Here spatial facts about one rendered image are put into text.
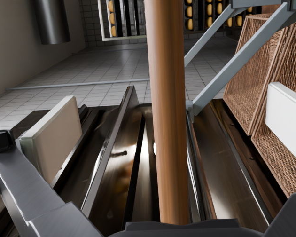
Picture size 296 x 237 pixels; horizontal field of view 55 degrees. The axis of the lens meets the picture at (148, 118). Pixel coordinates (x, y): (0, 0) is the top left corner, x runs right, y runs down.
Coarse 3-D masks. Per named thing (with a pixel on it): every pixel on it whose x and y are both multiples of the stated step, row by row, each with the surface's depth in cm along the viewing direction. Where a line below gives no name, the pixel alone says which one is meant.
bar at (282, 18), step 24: (240, 0) 98; (264, 0) 97; (288, 0) 54; (216, 24) 102; (264, 24) 57; (288, 24) 57; (192, 48) 105; (192, 120) 64; (192, 144) 46; (192, 168) 40; (192, 192) 35; (192, 216) 32; (216, 216) 32
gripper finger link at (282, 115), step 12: (276, 84) 18; (276, 96) 17; (288, 96) 16; (276, 108) 17; (288, 108) 16; (276, 120) 18; (288, 120) 16; (276, 132) 18; (288, 132) 16; (288, 144) 16
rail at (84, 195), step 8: (128, 88) 170; (120, 104) 143; (112, 128) 115; (104, 144) 102; (104, 152) 96; (96, 160) 92; (96, 168) 87; (88, 184) 79; (88, 192) 76; (80, 200) 73; (80, 208) 70
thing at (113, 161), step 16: (128, 96) 154; (128, 112) 139; (128, 128) 131; (112, 144) 100; (128, 144) 124; (112, 160) 95; (128, 160) 117; (96, 176) 82; (112, 176) 91; (128, 176) 112; (96, 192) 75; (112, 192) 87; (96, 208) 72; (112, 208) 84; (96, 224) 70; (112, 224) 81
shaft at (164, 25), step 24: (144, 0) 22; (168, 0) 21; (168, 24) 22; (168, 48) 22; (168, 72) 23; (168, 96) 24; (168, 120) 24; (168, 144) 25; (168, 168) 26; (168, 192) 27; (168, 216) 28
